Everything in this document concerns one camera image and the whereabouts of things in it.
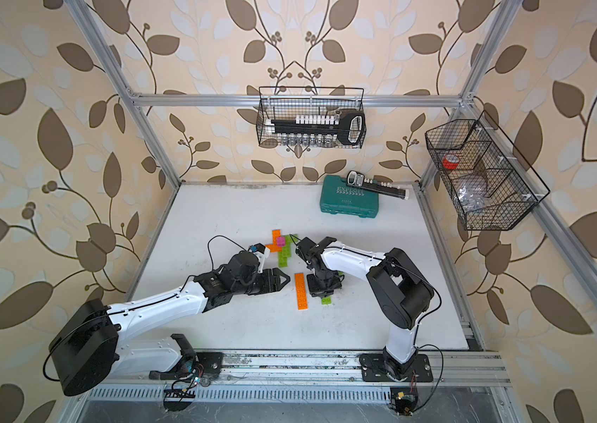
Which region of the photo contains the wire basket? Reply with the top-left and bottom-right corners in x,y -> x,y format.
256,85 -> 367,149
425,111 -> 550,231

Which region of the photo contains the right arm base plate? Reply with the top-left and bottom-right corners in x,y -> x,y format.
358,352 -> 434,384

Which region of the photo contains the back wire basket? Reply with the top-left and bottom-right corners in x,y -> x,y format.
256,85 -> 367,149

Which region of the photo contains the green tool case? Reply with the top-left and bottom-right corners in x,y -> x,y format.
320,176 -> 380,219

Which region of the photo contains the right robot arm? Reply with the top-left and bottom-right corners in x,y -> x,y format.
296,237 -> 440,381

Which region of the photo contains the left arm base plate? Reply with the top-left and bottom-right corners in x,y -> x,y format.
149,352 -> 224,381

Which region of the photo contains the socket rail in basket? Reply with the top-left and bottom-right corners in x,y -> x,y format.
256,109 -> 367,148

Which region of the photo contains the socket rail on case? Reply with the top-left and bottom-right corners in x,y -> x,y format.
346,170 -> 410,200

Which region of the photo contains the orange brick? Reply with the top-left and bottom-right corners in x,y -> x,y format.
272,229 -> 281,244
294,273 -> 306,296
296,290 -> 308,310
267,244 -> 283,253

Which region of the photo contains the orange brick top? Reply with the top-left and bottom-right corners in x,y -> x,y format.
294,273 -> 306,296

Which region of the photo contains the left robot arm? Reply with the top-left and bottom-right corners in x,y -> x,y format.
48,251 -> 291,397

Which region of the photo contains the aluminium front rail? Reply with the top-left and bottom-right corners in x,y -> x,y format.
73,347 -> 512,388

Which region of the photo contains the clear plastic bag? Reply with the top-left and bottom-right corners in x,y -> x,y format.
455,174 -> 488,213

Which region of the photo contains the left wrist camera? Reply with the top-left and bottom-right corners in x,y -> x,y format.
248,243 -> 270,273

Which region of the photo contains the right wire basket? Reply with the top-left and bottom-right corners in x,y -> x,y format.
425,111 -> 550,231

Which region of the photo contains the green brick lowest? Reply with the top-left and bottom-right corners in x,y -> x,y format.
278,253 -> 288,268

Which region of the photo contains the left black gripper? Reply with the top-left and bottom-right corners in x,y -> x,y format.
232,267 -> 293,297

